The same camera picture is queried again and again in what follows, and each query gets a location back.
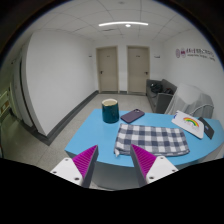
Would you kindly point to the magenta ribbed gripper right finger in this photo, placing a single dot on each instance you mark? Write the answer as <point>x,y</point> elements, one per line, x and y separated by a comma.
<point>149,167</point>

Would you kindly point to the purple smartphone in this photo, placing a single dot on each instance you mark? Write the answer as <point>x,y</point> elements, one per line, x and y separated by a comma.
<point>132,115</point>

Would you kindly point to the black phone at table edge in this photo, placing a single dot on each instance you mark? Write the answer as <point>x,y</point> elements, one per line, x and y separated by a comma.
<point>208,130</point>

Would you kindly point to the grey covered chair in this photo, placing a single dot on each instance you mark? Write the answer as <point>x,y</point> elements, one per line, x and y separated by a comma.
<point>191,100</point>

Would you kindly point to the beige door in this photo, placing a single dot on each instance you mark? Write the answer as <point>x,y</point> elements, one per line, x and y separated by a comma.
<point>138,69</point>
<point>107,69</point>

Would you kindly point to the dark teal mug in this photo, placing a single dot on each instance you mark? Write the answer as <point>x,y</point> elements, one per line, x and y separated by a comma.
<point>110,110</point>

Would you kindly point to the white rainbow notebook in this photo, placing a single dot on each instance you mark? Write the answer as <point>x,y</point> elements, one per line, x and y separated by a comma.
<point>189,124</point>

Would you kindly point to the wall logo sign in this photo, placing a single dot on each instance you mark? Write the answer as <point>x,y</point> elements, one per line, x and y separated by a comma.
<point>194,52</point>

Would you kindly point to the grey sofa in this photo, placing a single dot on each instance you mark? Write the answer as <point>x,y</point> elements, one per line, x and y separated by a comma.
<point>159,102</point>

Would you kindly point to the long ceiling light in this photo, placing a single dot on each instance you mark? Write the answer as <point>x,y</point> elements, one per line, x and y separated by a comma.
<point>123,23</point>

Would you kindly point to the blue white checkered towel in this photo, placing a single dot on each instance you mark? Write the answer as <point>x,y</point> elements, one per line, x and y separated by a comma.
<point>164,141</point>

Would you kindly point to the left beige door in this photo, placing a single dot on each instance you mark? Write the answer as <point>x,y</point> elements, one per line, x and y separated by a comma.
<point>107,69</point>

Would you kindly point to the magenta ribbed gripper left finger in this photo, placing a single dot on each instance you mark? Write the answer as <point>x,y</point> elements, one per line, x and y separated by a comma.
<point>79,169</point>

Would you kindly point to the black bag on sofa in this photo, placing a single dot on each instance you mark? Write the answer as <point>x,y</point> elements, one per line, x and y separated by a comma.
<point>156,88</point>

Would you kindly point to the right beige door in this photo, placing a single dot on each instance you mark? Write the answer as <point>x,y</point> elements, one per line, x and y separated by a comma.
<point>138,69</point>

